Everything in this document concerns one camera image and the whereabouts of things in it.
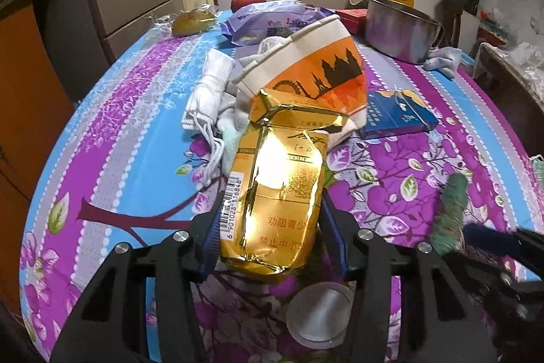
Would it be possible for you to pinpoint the green scouring pad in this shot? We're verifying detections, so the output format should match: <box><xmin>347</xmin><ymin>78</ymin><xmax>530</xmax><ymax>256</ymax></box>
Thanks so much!
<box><xmin>429</xmin><ymin>173</ymin><xmax>469</xmax><ymax>255</ymax></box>

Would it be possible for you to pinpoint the blue cigarette box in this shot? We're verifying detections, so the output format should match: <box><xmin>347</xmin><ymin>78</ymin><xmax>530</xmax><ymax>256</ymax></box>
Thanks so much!
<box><xmin>359</xmin><ymin>89</ymin><xmax>438</xmax><ymax>140</ymax></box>

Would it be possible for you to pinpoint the orange white paper bag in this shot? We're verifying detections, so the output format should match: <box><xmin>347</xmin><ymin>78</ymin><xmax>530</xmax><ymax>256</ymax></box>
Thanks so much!
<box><xmin>234</xmin><ymin>15</ymin><xmax>368</xmax><ymax>150</ymax></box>

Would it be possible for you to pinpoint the white face mask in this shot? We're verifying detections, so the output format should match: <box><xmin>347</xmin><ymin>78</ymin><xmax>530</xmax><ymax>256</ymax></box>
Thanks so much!
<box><xmin>182</xmin><ymin>36</ymin><xmax>291</xmax><ymax>187</ymax></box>

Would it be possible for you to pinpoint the green lined trash bin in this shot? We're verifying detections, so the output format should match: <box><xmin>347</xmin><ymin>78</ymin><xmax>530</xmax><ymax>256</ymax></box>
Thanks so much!
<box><xmin>530</xmin><ymin>155</ymin><xmax>544</xmax><ymax>187</ymax></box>

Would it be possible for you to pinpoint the white round lid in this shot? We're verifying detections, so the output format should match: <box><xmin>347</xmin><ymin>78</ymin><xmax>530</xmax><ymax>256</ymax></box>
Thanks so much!
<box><xmin>286</xmin><ymin>282</ymin><xmax>354</xmax><ymax>350</ymax></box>

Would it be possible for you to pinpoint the dark wooden table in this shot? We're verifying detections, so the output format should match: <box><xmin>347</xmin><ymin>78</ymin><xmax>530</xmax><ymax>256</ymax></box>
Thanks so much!
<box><xmin>473</xmin><ymin>42</ymin><xmax>543</xmax><ymax>156</ymax></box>

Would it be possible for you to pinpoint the white plastic sheet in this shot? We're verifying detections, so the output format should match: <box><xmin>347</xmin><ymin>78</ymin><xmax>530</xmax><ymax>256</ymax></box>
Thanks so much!
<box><xmin>506</xmin><ymin>42</ymin><xmax>544</xmax><ymax>100</ymax></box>

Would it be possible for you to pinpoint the steel pot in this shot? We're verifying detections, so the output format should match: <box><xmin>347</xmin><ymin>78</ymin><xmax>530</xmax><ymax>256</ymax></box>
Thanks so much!
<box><xmin>364</xmin><ymin>0</ymin><xmax>443</xmax><ymax>64</ymax></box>

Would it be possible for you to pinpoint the wooden chair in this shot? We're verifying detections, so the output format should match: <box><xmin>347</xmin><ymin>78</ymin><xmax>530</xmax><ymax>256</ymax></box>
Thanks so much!
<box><xmin>437</xmin><ymin>0</ymin><xmax>464</xmax><ymax>47</ymax></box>

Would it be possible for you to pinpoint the orange wooden cabinet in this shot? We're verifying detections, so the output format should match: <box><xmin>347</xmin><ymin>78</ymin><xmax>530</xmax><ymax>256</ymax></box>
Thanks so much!
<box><xmin>1</xmin><ymin>0</ymin><xmax>74</xmax><ymax>314</ymax></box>

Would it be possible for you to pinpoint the small red box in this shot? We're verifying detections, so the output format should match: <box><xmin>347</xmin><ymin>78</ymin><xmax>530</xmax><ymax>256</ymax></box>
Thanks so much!
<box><xmin>336</xmin><ymin>8</ymin><xmax>368</xmax><ymax>36</ymax></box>

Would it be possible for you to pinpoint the purple snack bag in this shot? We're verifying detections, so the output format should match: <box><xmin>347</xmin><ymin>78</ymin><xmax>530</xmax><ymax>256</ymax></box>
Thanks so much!
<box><xmin>220</xmin><ymin>0</ymin><xmax>334</xmax><ymax>47</ymax></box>

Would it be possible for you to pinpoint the bread in plastic bag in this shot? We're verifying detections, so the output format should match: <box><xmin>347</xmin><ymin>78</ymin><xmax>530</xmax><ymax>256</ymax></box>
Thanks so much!
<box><xmin>171</xmin><ymin>8</ymin><xmax>217</xmax><ymax>37</ymax></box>

